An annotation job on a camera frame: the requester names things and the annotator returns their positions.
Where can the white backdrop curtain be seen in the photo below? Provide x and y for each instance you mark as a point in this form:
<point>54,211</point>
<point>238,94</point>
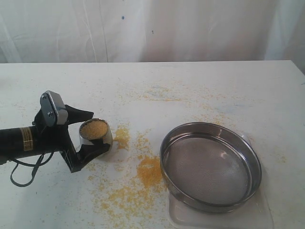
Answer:
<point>151,30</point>

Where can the rice and millet grains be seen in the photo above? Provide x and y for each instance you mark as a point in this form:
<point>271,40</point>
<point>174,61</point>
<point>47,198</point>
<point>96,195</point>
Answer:
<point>94,130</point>

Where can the yellow spilled grain pile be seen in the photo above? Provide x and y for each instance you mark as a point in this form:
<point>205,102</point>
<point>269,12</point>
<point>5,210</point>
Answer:
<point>149,172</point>

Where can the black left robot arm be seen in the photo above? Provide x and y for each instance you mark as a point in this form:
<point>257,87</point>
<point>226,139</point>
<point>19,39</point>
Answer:
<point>16,143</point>

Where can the clear plastic tray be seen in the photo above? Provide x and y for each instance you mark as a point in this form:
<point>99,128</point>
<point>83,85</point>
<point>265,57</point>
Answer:
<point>254,214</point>

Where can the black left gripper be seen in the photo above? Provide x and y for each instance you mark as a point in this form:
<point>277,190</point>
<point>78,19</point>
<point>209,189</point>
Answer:
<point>56,138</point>

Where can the stainless steel cup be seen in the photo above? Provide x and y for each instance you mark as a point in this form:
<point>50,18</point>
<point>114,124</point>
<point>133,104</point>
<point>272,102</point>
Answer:
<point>92,149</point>

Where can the round steel mesh sieve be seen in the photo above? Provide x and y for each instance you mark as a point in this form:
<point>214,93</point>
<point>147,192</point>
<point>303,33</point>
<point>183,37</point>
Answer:
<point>209,167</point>

